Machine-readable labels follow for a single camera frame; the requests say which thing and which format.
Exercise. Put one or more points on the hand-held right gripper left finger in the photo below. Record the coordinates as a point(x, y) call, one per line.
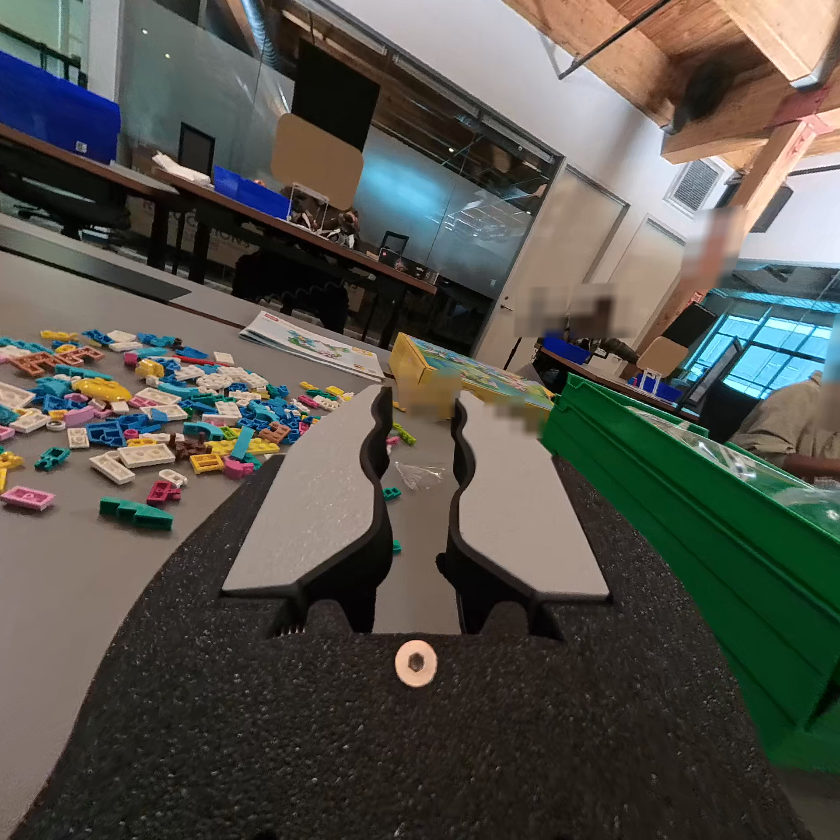
point(308, 518)

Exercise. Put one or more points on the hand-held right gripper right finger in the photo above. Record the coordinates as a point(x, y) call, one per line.
point(525, 525)

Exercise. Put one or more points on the pile of colourful lego pieces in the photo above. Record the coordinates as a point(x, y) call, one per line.
point(164, 420)

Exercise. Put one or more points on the small teal lego piece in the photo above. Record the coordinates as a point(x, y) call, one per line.
point(392, 493)

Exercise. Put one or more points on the lego instruction booklets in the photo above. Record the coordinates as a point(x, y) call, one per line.
point(308, 344)

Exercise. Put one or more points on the yellow lego box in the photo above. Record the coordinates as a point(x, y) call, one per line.
point(420, 364)

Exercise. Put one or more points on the clear plastic bag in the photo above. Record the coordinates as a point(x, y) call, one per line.
point(420, 474)

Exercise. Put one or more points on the green plastic bin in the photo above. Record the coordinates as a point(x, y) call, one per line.
point(689, 525)

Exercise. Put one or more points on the wooden background table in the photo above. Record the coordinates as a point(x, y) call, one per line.
point(79, 164)
point(604, 380)
point(367, 262)

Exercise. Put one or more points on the blue plastic bin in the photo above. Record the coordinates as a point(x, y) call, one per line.
point(565, 349)
point(59, 111)
point(664, 392)
point(253, 193)

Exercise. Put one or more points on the clear acrylic stand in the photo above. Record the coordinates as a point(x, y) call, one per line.
point(649, 382)

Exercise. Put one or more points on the tan book stand board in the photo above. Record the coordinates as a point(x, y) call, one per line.
point(318, 161)
point(661, 358)

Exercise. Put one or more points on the black rectangular panel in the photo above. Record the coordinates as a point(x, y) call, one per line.
point(334, 92)
point(689, 325)

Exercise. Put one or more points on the white door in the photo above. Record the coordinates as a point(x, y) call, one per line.
point(646, 269)
point(558, 262)

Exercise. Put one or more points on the clear acrylic box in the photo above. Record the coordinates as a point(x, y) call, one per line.
point(305, 205)

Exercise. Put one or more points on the white cloth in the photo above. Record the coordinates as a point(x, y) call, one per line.
point(180, 169)

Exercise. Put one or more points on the wooden pillar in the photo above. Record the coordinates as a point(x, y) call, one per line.
point(774, 170)

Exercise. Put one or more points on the black picture frame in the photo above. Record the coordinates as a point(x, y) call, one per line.
point(394, 245)
point(197, 148)

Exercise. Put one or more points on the white wall vent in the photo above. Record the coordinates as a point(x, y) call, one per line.
point(695, 184)

